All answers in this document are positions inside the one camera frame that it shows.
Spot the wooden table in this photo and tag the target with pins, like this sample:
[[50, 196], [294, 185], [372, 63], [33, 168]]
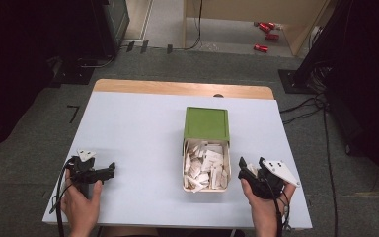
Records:
[[164, 87]]

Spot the white paper slip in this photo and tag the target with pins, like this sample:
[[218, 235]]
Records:
[[252, 168]]

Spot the dark cabinet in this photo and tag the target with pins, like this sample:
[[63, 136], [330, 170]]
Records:
[[112, 23]]

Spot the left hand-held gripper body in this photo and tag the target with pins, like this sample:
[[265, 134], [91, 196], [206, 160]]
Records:
[[80, 168]]

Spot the pile of white paper slips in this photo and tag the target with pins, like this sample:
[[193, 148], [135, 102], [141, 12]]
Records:
[[207, 164]]

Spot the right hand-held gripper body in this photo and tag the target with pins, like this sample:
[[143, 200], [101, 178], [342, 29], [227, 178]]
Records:
[[269, 184]]

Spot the person's right hand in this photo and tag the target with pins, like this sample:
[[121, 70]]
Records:
[[268, 214]]

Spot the beige wooden partition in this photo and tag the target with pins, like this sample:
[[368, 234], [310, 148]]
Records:
[[243, 8]]

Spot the black stand base plate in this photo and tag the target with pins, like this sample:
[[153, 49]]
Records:
[[294, 82]]

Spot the white table board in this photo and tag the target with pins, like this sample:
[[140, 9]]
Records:
[[138, 148]]

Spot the person's left hand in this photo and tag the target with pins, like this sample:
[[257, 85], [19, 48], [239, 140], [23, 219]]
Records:
[[80, 210]]

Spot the red can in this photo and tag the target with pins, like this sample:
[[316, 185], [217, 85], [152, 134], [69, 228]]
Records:
[[271, 24], [272, 36], [261, 48], [264, 27]]

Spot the black floor stand base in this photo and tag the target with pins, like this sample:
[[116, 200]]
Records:
[[72, 74]]

